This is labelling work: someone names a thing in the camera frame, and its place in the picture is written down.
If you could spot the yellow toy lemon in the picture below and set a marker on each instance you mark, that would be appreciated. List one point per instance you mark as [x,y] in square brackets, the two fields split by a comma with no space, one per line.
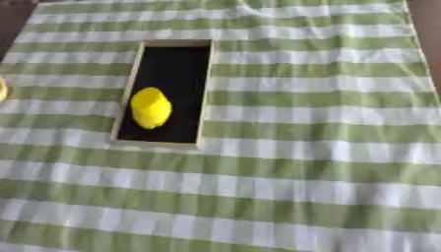
[150,108]

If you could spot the pale yellow round object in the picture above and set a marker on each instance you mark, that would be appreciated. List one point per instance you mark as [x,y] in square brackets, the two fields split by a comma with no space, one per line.
[2,89]

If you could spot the tan box with black inside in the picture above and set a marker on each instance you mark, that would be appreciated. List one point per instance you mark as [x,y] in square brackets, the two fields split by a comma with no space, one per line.
[172,65]

